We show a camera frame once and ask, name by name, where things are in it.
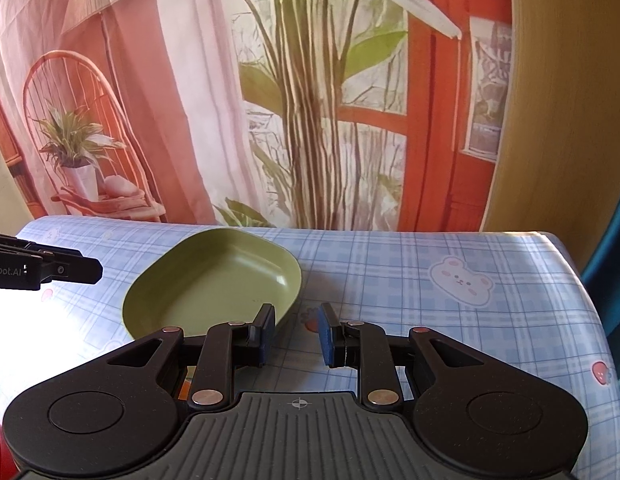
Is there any red dish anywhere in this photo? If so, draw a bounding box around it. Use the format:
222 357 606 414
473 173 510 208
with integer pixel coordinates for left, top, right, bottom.
0 410 18 480

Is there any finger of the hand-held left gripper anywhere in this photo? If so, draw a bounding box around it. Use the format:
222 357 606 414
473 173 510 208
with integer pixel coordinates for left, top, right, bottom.
0 232 104 287

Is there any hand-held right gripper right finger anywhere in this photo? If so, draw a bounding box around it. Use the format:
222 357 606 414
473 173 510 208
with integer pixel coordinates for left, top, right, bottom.
317 302 487 408

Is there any green bowl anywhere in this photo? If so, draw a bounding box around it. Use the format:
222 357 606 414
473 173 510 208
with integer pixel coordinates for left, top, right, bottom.
122 227 304 342

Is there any wooden board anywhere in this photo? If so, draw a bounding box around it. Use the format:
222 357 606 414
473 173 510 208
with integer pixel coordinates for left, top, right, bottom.
480 0 620 281

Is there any orange bowl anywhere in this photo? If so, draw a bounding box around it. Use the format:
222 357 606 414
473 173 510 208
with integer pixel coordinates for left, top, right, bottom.
177 367 197 402

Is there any checked blue tablecloth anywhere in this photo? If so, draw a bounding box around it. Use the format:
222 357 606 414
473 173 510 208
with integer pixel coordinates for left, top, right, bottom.
0 215 618 480

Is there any blue curtain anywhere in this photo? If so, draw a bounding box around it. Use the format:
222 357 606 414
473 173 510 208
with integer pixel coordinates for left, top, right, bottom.
580 195 620 341

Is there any printed wall tapestry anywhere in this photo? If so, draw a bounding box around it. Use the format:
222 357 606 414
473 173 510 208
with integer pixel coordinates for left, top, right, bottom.
0 0 516 233

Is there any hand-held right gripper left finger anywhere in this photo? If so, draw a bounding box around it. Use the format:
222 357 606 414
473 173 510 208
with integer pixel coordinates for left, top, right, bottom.
107 302 277 413

